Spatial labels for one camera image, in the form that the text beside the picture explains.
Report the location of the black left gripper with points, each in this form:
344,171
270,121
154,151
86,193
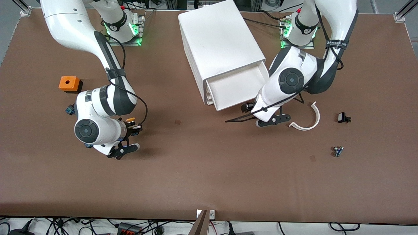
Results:
247,107

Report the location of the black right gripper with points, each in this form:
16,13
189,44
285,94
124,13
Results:
133,129

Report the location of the yellow push button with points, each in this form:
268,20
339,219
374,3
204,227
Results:
131,119

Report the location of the white tray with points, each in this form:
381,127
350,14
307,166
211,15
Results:
235,86

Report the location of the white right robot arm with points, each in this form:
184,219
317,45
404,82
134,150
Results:
98,101

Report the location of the green push button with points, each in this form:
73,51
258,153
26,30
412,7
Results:
88,145

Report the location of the red push button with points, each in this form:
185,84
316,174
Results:
69,110

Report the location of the orange box with black base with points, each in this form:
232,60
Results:
68,83

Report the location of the small black component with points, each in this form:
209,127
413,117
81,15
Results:
341,117

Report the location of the black power strip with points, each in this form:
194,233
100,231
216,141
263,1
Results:
129,228

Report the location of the small blue silver component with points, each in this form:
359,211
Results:
338,151

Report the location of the wooden beam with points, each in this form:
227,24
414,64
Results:
200,227

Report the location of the white curved plastic bracket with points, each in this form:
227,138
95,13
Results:
318,116

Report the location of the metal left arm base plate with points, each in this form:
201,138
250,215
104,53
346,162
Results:
297,47

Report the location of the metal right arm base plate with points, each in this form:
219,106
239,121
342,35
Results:
124,43

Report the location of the white table edge bracket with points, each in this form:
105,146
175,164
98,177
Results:
199,213
212,213

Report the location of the silver aluminium frame post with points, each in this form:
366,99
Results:
24,9
403,13

